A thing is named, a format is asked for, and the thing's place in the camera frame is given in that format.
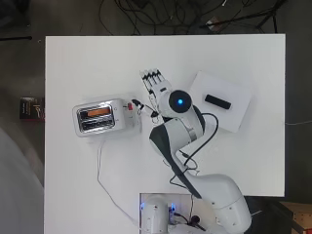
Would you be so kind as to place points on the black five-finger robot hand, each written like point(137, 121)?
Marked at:
point(157, 87)

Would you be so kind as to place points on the slice of toast bread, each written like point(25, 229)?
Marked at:
point(98, 112)

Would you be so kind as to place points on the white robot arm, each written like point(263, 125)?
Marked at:
point(214, 191)

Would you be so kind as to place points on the black block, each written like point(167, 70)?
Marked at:
point(217, 101)

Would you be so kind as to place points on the steel toaster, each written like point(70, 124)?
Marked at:
point(97, 118)

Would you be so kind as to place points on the white flat box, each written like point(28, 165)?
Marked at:
point(234, 94)

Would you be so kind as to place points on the small black clamp knob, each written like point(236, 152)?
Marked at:
point(195, 221)

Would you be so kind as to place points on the black rod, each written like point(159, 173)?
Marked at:
point(16, 38)

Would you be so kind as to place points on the grey hanging sheet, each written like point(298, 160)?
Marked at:
point(16, 188)

